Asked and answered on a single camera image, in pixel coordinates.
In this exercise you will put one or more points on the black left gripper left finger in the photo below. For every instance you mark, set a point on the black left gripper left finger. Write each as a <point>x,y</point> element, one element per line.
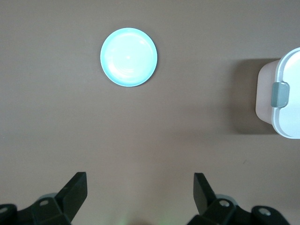
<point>70,199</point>

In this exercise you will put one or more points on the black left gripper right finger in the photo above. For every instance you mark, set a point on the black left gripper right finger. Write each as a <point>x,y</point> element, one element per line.
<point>204,199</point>

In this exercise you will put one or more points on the white lidded storage box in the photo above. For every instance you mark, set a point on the white lidded storage box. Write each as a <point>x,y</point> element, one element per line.
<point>290,122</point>

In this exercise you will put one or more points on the grey box latch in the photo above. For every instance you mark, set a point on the grey box latch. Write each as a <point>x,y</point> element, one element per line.
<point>280,95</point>

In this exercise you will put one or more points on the light blue round plate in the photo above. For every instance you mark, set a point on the light blue round plate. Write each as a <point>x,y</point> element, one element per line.
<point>129,57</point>

